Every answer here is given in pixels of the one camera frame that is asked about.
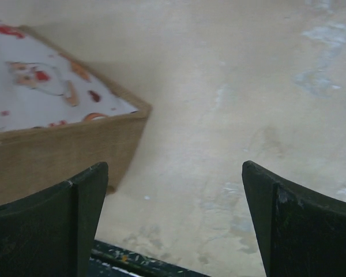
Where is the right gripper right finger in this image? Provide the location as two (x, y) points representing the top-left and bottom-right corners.
(242, 160), (346, 276)

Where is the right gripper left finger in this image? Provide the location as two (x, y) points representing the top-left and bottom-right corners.
(0, 162), (108, 276)

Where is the patterned canvas tote bag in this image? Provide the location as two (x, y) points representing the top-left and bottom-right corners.
(0, 21), (152, 205)

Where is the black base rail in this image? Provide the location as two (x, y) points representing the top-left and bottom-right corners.
(86, 240), (204, 277)

